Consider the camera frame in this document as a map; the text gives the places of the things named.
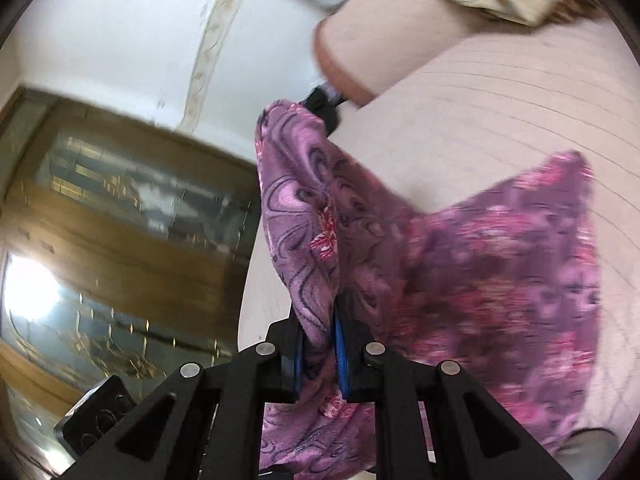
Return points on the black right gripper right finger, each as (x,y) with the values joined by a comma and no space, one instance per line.
(431,422)

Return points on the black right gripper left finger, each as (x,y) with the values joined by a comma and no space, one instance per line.
(202,422)

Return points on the purple floral cloth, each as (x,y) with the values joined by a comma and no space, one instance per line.
(506,283)

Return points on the person's jeans legs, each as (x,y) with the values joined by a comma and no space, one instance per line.
(586,453)

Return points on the wooden glass-door wardrobe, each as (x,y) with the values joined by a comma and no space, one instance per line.
(124,252)

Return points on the pink quilted mattress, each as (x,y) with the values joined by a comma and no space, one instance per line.
(488,109)

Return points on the black garment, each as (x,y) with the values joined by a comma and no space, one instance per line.
(323,102)

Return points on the pink cylindrical bolster pillow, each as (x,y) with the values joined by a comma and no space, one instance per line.
(367,46)

